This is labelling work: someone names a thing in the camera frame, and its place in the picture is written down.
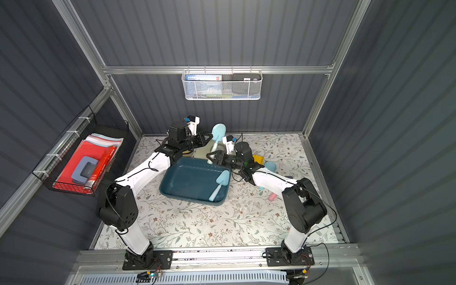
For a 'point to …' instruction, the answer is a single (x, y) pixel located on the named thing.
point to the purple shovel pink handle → (274, 196)
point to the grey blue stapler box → (84, 170)
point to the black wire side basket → (92, 121)
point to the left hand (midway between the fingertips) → (214, 135)
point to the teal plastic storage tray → (194, 179)
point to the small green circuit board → (146, 276)
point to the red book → (101, 165)
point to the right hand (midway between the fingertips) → (207, 159)
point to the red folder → (92, 146)
